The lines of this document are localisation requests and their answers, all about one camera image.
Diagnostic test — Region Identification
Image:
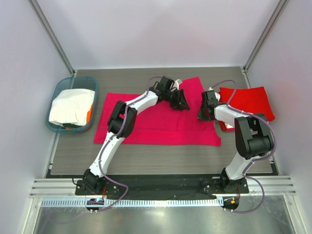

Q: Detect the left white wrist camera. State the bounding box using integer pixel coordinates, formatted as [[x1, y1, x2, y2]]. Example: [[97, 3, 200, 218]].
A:
[[173, 79, 183, 90]]

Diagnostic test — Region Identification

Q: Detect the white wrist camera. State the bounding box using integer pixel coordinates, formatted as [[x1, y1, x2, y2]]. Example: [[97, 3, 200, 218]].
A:
[[173, 79, 183, 90], [208, 87, 221, 100]]

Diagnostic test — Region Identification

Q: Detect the pink t shirt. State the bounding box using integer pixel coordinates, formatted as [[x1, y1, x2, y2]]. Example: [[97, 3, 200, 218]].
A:
[[93, 76, 222, 147]]

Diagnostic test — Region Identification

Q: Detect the white slotted cable duct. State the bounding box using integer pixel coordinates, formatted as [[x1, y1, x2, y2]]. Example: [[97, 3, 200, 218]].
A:
[[41, 197, 223, 208]]

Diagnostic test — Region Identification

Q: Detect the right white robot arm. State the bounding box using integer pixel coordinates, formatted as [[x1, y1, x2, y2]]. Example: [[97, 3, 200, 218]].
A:
[[197, 89, 274, 194]]

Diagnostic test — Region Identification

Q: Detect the left aluminium frame post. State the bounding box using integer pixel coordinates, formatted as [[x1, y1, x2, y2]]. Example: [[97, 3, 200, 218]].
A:
[[28, 0, 75, 77]]

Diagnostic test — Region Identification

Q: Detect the right aluminium frame post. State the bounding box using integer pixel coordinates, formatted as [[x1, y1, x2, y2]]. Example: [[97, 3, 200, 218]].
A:
[[243, 0, 289, 73]]

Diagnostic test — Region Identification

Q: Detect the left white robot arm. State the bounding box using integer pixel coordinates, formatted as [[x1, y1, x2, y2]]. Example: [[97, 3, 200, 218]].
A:
[[81, 76, 190, 195]]

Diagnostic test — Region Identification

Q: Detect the teal plastic basket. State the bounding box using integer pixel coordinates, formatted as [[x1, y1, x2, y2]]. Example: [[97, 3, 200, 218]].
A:
[[46, 76, 99, 134]]

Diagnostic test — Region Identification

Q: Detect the white crumpled t shirt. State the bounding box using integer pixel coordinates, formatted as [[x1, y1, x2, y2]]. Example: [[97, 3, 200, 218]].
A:
[[48, 89, 95, 127]]

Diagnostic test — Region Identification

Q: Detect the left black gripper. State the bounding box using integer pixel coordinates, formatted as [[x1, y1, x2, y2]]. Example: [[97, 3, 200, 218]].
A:
[[165, 89, 190, 112]]

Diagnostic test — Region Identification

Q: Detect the aluminium frame post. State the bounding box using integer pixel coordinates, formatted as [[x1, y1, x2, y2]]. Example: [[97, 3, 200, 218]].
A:
[[28, 0, 75, 77], [243, 0, 289, 73]]

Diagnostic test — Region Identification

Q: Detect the aluminium rail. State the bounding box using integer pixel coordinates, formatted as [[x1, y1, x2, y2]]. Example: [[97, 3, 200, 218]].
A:
[[29, 175, 296, 198]]

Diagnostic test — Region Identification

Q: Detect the orange t shirt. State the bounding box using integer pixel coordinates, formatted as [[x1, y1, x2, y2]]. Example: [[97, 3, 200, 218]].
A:
[[63, 105, 93, 129]]

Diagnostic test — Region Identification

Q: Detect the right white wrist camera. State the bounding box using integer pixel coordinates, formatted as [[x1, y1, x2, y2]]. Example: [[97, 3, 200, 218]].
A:
[[208, 87, 221, 100]]

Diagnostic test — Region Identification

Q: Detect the red folded t shirt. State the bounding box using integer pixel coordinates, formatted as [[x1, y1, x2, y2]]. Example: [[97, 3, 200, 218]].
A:
[[218, 86, 275, 132]]

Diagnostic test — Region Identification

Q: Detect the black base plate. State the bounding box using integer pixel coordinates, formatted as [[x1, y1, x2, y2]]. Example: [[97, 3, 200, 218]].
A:
[[75, 174, 249, 200]]

